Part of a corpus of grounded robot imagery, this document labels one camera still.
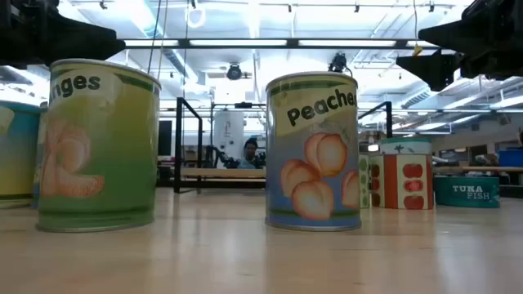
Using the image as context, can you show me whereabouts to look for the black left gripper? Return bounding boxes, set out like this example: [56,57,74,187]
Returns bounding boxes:
[0,0,126,69]

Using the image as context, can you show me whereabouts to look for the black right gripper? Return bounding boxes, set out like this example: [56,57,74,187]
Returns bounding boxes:
[395,0,523,92]

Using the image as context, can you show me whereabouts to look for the white cup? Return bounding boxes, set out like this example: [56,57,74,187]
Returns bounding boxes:
[35,58,163,234]
[264,71,363,233]

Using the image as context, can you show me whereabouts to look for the grey-blue cup top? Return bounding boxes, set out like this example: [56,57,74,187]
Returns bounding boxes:
[0,100,42,210]

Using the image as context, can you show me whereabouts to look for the grey-blue cup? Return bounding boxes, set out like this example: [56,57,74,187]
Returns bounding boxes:
[358,153,372,210]
[0,100,42,210]
[432,175,501,210]

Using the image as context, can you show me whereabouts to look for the white can teal rim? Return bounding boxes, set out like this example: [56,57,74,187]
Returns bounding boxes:
[379,136,433,156]

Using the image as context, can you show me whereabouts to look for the long wooden background bench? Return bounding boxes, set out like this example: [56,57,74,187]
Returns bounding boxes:
[432,165,523,174]

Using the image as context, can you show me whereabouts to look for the blue storage bin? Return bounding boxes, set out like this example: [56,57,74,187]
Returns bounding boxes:
[497,149,523,168]

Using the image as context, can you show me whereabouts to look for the black background monitor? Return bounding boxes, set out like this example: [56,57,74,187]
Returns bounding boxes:
[158,120,174,158]

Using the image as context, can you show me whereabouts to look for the red white tomato can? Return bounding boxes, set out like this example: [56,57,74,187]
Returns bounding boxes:
[369,153,436,211]

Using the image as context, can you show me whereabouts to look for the black round hanging fixture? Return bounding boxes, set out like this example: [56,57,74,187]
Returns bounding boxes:
[226,62,244,82]

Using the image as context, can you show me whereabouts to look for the white cylindrical tank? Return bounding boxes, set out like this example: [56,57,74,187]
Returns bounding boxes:
[212,109,246,161]

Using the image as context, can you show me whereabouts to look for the wooden background table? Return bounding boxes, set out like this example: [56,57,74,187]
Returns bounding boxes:
[181,167,267,180]

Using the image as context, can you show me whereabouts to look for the person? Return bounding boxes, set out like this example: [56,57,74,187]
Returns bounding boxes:
[238,137,263,170]

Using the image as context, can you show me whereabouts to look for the thin cable yellow tag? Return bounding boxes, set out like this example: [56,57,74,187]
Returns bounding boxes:
[411,0,425,57]

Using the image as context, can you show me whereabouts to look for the thin black cable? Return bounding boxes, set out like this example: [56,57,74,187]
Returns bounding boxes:
[146,0,163,76]

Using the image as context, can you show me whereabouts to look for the black mounted camera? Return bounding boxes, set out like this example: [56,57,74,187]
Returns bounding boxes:
[328,51,354,78]

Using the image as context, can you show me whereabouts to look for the black aluminium table frame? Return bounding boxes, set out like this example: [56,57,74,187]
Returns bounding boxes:
[122,38,445,195]

